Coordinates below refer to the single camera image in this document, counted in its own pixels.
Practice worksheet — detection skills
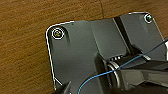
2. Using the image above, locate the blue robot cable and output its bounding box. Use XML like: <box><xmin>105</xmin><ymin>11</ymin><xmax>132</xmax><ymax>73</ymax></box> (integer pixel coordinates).
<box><xmin>77</xmin><ymin>37</ymin><xmax>168</xmax><ymax>94</ymax></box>

